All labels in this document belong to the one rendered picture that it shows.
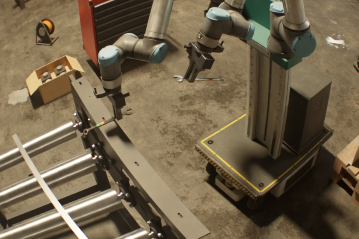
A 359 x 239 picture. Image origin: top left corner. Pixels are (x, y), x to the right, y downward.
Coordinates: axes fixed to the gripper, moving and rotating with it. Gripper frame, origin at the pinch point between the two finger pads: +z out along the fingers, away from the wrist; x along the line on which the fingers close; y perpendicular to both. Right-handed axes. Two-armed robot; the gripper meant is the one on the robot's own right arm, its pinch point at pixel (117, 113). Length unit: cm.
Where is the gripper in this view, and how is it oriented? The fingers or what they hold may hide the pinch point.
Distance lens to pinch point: 199.3
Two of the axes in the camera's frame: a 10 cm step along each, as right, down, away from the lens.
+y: 8.5, -3.8, 3.6
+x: -5.2, -5.3, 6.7
